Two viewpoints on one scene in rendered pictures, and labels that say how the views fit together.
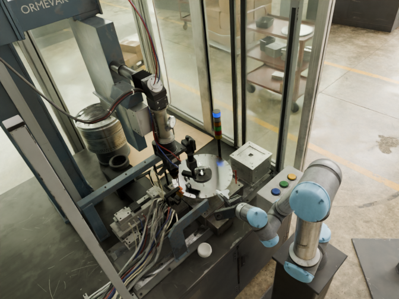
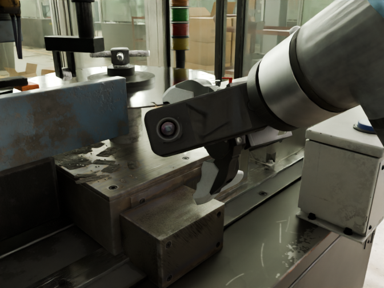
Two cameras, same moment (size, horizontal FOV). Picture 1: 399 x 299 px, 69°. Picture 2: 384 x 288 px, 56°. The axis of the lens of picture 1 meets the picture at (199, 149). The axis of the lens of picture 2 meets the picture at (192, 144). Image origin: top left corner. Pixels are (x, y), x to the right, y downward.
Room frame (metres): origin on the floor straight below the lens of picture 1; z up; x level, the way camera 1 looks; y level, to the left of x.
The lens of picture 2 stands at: (0.49, -0.02, 1.07)
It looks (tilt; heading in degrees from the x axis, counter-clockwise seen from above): 21 degrees down; 351
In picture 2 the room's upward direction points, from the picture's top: straight up
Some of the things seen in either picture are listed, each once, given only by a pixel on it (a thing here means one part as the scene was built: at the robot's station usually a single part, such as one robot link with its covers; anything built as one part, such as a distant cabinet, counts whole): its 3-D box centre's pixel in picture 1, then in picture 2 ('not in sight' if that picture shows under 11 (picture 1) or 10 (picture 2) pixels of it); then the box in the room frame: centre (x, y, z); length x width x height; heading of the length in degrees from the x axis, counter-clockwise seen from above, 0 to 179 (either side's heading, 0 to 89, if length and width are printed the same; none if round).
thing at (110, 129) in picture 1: (106, 136); not in sight; (1.61, 0.61, 0.93); 0.31 x 0.31 x 0.36
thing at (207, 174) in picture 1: (201, 172); (121, 74); (1.10, 0.01, 0.96); 0.11 x 0.11 x 0.03
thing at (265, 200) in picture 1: (280, 192); (369, 158); (1.01, -0.41, 0.82); 0.28 x 0.11 x 0.15; 127
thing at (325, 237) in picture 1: (314, 237); not in sight; (0.66, -0.44, 0.91); 0.13 x 0.12 x 0.14; 139
